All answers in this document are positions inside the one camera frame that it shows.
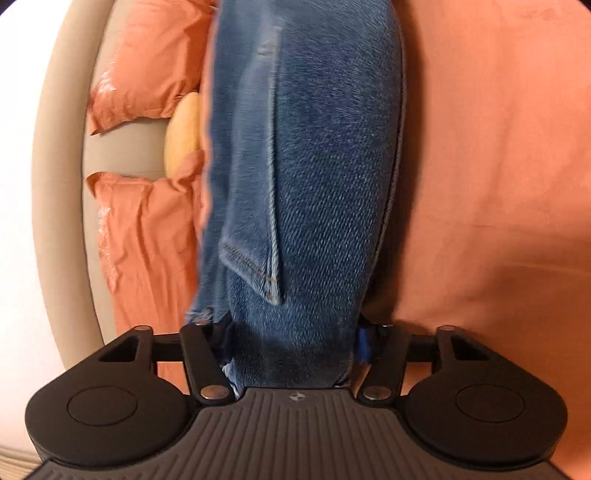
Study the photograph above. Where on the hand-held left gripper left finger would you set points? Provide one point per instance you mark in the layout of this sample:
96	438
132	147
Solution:
202	357

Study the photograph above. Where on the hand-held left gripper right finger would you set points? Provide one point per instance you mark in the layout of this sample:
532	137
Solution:
367	347

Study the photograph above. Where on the blue denim pants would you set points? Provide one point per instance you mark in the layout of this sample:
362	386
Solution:
318	184

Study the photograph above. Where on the orange pillow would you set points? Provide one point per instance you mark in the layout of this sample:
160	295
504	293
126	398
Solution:
147	60
147	240

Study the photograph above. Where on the beige padded headboard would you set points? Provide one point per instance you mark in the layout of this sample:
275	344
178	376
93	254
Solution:
60	194

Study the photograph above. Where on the orange bed sheet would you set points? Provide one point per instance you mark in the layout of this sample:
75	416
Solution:
489	161

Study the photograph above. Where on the yellow pillow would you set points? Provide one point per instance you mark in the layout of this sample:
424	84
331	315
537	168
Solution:
182	134

